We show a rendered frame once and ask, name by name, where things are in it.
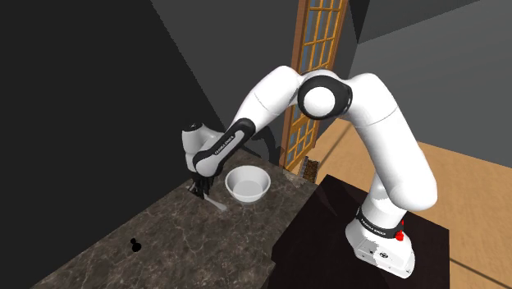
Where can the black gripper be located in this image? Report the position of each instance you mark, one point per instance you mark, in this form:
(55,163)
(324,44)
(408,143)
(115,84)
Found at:
(202,182)

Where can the white utensil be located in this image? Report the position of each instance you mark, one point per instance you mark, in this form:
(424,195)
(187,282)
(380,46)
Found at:
(216,204)

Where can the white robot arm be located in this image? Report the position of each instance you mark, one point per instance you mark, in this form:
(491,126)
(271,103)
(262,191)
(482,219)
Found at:
(384,132)

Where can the white bowl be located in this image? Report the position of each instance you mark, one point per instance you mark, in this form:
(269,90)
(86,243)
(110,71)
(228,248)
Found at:
(248,185)

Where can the small black shaker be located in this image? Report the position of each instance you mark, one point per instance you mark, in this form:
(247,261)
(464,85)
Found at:
(135,245)

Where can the dark robot stand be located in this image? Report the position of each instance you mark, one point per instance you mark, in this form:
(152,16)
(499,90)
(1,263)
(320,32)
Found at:
(320,240)

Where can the wooden door with glass panes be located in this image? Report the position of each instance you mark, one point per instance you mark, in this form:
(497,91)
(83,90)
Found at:
(316,40)

